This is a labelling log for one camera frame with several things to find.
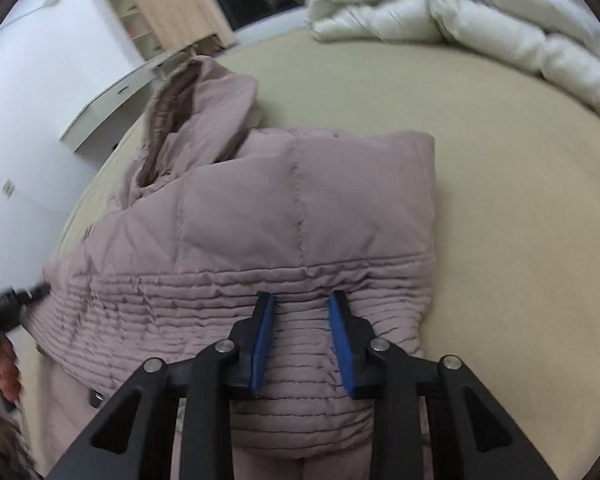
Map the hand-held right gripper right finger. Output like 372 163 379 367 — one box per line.
328 290 560 480

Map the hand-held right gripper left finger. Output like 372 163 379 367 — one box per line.
45 292 277 480

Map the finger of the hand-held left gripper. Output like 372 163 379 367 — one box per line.
0 283 52 311

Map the mauve quilted puffer jacket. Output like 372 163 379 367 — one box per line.
24 55 437 480

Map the person's left hand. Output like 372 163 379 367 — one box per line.
0 335 22 413

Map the beige bed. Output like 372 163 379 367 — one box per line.
10 27 600 480

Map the white desk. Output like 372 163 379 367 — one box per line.
60 50 196 153

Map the wooden wardrobe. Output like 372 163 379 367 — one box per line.
97 0 237 61

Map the white folded duvet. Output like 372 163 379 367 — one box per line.
305 0 600 133

